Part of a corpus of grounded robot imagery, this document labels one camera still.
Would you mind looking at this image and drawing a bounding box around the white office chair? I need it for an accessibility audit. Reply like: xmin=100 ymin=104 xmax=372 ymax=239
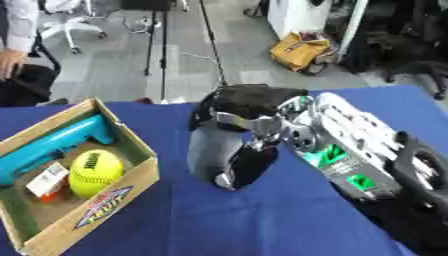
xmin=36 ymin=0 xmax=111 ymax=55

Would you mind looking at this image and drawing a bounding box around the person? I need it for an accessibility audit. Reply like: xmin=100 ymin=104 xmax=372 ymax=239
xmin=0 ymin=0 xmax=42 ymax=55

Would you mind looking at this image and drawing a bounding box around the small white orange carton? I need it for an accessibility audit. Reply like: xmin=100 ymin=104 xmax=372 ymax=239
xmin=24 ymin=161 xmax=72 ymax=204

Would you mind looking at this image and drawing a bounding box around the white cabinet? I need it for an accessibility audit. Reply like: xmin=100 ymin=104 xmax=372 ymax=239
xmin=266 ymin=0 xmax=371 ymax=57

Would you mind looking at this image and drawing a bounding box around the person's hand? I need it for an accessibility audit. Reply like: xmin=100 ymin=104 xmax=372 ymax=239
xmin=0 ymin=48 xmax=30 ymax=81

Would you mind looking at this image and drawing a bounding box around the tan cardboard box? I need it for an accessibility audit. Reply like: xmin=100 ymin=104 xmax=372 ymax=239
xmin=0 ymin=97 xmax=161 ymax=256

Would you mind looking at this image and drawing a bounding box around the yellow softball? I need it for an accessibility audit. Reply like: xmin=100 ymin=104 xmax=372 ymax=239
xmin=66 ymin=148 xmax=126 ymax=200

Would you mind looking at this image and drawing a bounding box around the thin black stand pole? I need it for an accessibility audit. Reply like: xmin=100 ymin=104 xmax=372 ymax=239
xmin=196 ymin=0 xmax=230 ymax=87

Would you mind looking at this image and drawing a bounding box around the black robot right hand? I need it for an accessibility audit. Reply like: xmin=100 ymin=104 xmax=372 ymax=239
xmin=187 ymin=83 xmax=312 ymax=192

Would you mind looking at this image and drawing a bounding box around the black office chair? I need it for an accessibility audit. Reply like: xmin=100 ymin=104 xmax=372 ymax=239
xmin=339 ymin=0 xmax=448 ymax=101

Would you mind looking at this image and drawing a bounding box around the black tripod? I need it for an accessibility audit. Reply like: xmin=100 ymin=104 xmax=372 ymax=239
xmin=119 ymin=0 xmax=179 ymax=101

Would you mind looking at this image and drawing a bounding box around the yellow bag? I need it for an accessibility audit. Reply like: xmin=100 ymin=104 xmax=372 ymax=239
xmin=267 ymin=31 xmax=335 ymax=73

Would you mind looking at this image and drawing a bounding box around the teal plastic toy tool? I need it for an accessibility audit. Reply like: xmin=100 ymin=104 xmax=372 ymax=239
xmin=0 ymin=113 xmax=118 ymax=186

